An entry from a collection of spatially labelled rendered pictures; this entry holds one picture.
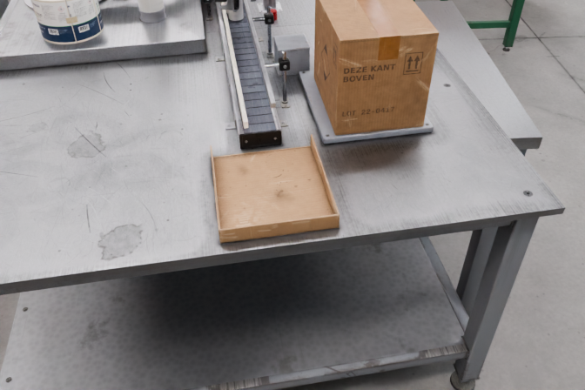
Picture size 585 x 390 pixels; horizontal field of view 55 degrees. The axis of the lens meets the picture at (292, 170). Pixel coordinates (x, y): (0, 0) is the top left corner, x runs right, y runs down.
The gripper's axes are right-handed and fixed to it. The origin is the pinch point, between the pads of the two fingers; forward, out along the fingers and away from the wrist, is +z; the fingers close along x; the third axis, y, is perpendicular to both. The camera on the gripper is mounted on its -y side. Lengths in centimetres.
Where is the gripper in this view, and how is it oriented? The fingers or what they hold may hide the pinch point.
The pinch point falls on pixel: (236, 8)
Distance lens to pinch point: 196.2
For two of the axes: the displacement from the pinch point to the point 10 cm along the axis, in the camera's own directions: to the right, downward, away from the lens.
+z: -0.8, 3.6, 9.3
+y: -9.9, 1.1, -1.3
